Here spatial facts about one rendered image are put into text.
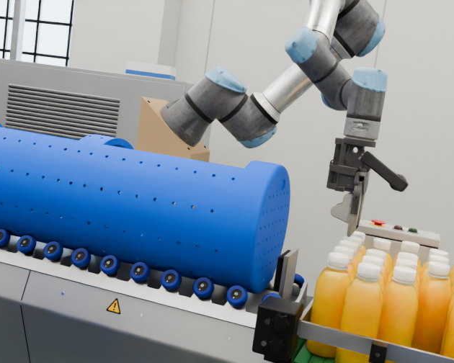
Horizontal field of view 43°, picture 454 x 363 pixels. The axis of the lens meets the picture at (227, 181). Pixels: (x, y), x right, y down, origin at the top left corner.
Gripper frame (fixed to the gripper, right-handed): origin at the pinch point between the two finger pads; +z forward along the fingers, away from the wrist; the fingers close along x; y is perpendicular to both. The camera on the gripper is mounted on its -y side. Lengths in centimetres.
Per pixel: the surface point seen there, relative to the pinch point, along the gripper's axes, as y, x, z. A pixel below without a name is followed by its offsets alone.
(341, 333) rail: -3.9, 29.8, 13.4
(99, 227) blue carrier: 51, 23, 6
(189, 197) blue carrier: 31.3, 22.1, -3.7
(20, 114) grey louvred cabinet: 193, -124, -5
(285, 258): 11.5, 14.0, 6.3
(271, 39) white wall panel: 102, -258, -74
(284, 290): 10.8, 13.1, 13.3
